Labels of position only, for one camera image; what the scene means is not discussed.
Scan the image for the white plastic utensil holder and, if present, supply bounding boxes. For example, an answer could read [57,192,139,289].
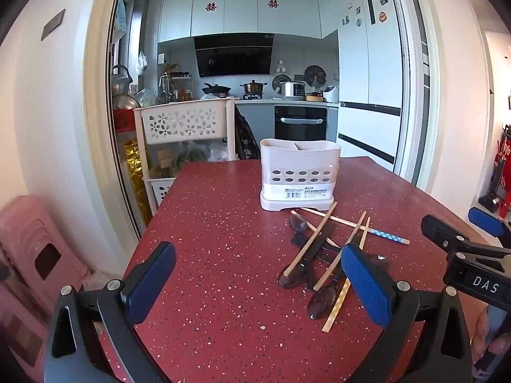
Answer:
[259,138,342,212]

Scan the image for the white flower-pattern storage cart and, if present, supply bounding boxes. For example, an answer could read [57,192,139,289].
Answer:
[133,97,236,216]

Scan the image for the white refrigerator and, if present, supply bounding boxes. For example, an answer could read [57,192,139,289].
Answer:
[337,0,405,170]

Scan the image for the large round dark wall trivet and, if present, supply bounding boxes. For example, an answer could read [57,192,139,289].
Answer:
[304,65,328,86]

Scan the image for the steel pan lid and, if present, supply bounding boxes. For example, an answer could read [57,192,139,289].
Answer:
[112,94,142,110]

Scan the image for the blue patterned bamboo chopstick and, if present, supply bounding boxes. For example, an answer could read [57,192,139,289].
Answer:
[299,207,411,245]

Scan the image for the person's right hand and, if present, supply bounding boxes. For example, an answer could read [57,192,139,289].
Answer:
[471,305,511,365]

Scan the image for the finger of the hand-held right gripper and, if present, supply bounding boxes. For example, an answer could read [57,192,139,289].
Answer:
[421,214,511,266]
[468,206,507,239]

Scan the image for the group of fridge magnets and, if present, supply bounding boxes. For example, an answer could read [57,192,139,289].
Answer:
[339,0,394,28]

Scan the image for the white upper kitchen cabinets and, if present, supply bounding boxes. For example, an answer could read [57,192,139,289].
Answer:
[158,0,322,42]

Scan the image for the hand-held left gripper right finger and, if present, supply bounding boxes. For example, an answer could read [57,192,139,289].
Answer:
[340,243,474,383]

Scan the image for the black printed bag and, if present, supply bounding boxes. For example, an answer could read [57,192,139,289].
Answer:
[233,107,261,160]

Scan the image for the spice rack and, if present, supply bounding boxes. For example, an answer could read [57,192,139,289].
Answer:
[160,71,195,103]

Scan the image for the black handled metal spoon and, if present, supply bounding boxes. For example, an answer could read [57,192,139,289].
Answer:
[277,223,337,290]
[291,235,391,272]
[288,212,348,260]
[307,247,352,322]

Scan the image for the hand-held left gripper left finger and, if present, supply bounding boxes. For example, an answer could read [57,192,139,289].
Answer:
[43,241,177,383]

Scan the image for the black range hood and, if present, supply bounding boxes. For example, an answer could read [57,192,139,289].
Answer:
[194,33,274,78]

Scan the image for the golden foil sheet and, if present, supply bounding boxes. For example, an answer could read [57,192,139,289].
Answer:
[126,138,152,224]

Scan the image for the silver rice cooker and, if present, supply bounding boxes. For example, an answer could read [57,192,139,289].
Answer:
[278,81,307,100]

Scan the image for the black built-in oven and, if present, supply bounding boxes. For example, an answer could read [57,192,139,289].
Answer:
[274,106,328,142]

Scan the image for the blue and white package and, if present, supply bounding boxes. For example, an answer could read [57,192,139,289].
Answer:
[116,0,128,33]

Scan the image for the steel cooking pot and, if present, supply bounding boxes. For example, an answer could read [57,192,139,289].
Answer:
[240,80,268,94]

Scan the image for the grey wall switch panel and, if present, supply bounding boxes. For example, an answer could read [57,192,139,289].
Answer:
[41,9,65,41]

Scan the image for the white sliding door frame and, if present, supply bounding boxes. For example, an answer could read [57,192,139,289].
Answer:
[84,0,442,240]

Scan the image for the plastic bag of vegetables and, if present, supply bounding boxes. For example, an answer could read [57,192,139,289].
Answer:
[149,139,212,178]

